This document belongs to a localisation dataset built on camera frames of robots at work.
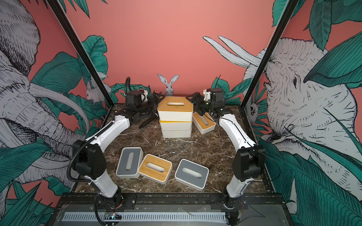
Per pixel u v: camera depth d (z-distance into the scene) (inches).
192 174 32.8
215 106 25.4
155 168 33.0
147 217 27.6
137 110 26.2
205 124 41.1
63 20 28.8
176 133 38.6
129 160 34.6
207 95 30.2
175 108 31.6
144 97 27.5
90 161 18.0
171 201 29.6
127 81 25.6
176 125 34.7
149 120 42.4
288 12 28.1
